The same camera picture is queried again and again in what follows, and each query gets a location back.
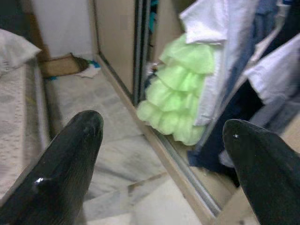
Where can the dark tufted headboard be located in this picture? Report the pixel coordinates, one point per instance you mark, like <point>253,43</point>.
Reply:
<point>11,14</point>

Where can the blue denim garment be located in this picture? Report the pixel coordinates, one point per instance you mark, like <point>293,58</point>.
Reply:
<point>262,30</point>

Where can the light green ruffled dress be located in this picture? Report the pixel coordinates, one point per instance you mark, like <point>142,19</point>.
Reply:
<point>180,93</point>

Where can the teal garment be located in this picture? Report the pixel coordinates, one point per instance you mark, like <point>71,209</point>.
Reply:
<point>153,16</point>

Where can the brown cardboard box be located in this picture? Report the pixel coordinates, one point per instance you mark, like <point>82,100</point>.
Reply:
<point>58,66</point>

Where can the grey patterned bed base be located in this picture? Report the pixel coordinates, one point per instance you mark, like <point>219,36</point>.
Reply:
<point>42,105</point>

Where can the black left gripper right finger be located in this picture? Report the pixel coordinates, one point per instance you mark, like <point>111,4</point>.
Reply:
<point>269,178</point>

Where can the white pillow with tree print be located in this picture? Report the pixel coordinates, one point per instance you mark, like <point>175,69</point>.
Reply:
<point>14,51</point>

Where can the beige sliding door wardrobe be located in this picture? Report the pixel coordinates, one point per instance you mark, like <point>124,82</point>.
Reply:
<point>117,47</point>

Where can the grey quilted mattress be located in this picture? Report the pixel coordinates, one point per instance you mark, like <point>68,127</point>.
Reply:
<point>14,112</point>

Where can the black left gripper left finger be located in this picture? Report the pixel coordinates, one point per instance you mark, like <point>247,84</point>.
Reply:
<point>54,178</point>

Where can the white shirt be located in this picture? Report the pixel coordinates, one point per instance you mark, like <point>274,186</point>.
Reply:
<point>211,23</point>
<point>274,77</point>

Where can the navy garment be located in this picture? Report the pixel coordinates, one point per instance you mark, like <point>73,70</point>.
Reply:
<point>225,140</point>

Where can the white crumpled cloth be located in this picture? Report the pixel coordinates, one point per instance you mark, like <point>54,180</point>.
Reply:
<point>90,72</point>

